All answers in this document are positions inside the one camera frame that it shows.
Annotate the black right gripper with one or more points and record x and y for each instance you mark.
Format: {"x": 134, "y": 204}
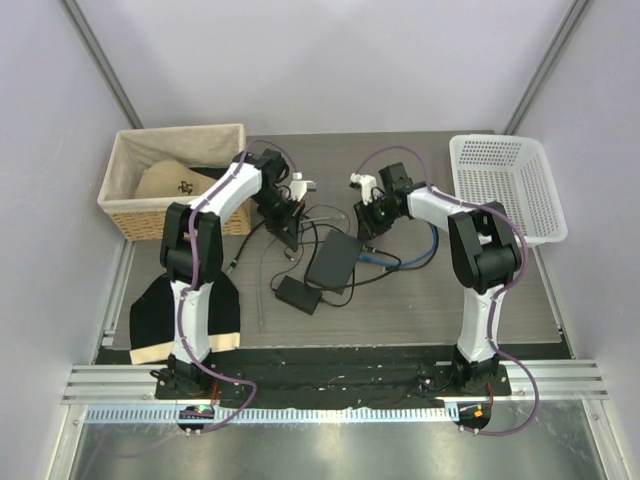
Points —
{"x": 367, "y": 228}

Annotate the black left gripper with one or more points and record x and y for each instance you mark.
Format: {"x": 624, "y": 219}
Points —
{"x": 287, "y": 228}

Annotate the black network switch box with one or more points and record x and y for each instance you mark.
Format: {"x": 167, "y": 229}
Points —
{"x": 334, "y": 263}

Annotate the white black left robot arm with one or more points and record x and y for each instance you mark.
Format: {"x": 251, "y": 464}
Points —
{"x": 192, "y": 254}

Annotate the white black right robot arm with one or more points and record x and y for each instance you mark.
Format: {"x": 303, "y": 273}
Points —
{"x": 484, "y": 249}

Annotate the black power adapter brick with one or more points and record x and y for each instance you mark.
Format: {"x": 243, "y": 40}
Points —
{"x": 298, "y": 295}

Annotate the wicker basket with liner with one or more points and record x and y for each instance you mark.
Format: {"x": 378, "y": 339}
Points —
{"x": 205, "y": 149}

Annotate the beige cap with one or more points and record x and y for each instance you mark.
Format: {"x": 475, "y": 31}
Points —
{"x": 169, "y": 178}

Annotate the white plastic perforated basket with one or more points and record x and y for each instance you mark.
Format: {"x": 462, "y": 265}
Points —
{"x": 515, "y": 172}

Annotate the black cloth on board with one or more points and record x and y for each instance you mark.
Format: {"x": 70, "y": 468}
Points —
{"x": 152, "y": 317}

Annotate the wooden board with label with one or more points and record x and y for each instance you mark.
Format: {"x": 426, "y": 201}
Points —
{"x": 159, "y": 353}

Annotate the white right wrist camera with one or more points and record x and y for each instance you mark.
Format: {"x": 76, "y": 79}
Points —
{"x": 366, "y": 185}

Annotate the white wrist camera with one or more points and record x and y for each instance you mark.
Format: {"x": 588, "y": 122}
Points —
{"x": 299, "y": 186}
{"x": 366, "y": 185}

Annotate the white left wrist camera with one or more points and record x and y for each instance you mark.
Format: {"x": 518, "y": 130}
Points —
{"x": 299, "y": 186}

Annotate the aluminium rail frame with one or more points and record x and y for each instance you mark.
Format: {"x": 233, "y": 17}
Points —
{"x": 377, "y": 393}

